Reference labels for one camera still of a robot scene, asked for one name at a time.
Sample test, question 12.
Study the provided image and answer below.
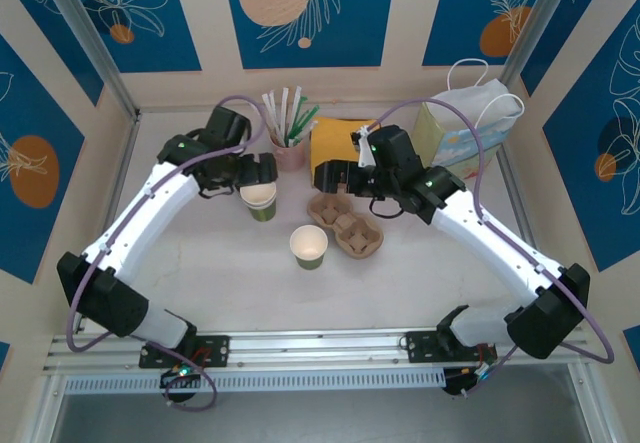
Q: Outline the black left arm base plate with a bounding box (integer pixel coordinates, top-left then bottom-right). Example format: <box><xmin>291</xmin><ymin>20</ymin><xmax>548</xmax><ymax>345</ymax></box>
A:
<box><xmin>138</xmin><ymin>335</ymin><xmax>231</xmax><ymax>369</ymax></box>

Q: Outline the pink straw holder cup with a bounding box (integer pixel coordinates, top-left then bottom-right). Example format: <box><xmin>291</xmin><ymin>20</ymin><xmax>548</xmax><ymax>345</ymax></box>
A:
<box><xmin>271</xmin><ymin>132</ymin><xmax>307</xmax><ymax>172</ymax></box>

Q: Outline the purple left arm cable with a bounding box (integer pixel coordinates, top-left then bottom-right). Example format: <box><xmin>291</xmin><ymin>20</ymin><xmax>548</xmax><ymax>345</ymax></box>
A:
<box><xmin>67</xmin><ymin>93</ymin><xmax>269</xmax><ymax>413</ymax></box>

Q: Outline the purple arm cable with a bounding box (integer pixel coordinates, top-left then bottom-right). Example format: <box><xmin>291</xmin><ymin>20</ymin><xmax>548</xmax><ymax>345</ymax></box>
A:
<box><xmin>369</xmin><ymin>98</ymin><xmax>615</xmax><ymax>399</ymax></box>
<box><xmin>67</xmin><ymin>93</ymin><xmax>269</xmax><ymax>413</ymax></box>

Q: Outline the yellow paper napkin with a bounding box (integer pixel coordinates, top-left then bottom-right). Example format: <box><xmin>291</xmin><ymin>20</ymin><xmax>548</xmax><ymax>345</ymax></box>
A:
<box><xmin>308</xmin><ymin>116</ymin><xmax>382</xmax><ymax>178</ymax></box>

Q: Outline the aluminium frame side rail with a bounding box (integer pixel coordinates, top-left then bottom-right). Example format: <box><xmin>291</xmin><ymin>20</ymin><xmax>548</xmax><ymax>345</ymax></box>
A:
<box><xmin>97</xmin><ymin>111</ymin><xmax>144</xmax><ymax>244</ymax></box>
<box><xmin>497</xmin><ymin>147</ymin><xmax>534</xmax><ymax>237</ymax></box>

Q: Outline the aluminium frame post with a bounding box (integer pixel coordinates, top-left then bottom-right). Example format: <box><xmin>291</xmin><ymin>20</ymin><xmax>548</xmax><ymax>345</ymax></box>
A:
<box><xmin>501</xmin><ymin>0</ymin><xmax>585</xmax><ymax>89</ymax></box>
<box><xmin>35</xmin><ymin>0</ymin><xmax>142</xmax><ymax>120</ymax></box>

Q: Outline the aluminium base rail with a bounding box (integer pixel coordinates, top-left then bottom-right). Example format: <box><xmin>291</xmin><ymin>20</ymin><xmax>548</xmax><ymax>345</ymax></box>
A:
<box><xmin>42</xmin><ymin>326</ymin><xmax>594</xmax><ymax>372</ymax></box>

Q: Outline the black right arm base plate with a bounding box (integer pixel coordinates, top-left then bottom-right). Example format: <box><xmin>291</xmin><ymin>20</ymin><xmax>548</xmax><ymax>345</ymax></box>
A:
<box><xmin>403</xmin><ymin>330</ymin><xmax>499</xmax><ymax>364</ymax></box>

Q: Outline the printed paper gift bag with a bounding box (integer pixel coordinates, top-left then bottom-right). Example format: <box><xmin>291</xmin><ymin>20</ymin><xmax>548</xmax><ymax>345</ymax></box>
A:
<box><xmin>403</xmin><ymin>57</ymin><xmax>526</xmax><ymax>195</ymax></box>

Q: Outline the white slotted cable duct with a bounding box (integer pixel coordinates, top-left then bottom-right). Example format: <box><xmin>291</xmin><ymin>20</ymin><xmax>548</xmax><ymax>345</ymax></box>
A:
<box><xmin>63</xmin><ymin>368</ymin><xmax>446</xmax><ymax>395</ymax></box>

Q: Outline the brown pulp cup carrier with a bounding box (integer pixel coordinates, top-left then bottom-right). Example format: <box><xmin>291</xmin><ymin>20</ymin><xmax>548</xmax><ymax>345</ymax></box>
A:
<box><xmin>305</xmin><ymin>191</ymin><xmax>385</xmax><ymax>260</ymax></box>

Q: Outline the small controller circuit board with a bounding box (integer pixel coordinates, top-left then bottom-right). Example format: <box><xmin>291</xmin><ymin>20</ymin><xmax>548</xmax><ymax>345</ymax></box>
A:
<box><xmin>159</xmin><ymin>365</ymin><xmax>200</xmax><ymax>389</ymax></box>
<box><xmin>443</xmin><ymin>360</ymin><xmax>497</xmax><ymax>397</ymax></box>

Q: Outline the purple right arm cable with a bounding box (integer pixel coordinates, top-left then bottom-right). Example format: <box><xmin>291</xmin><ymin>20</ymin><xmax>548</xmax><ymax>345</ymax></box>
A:
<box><xmin>369</xmin><ymin>98</ymin><xmax>615</xmax><ymax>399</ymax></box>

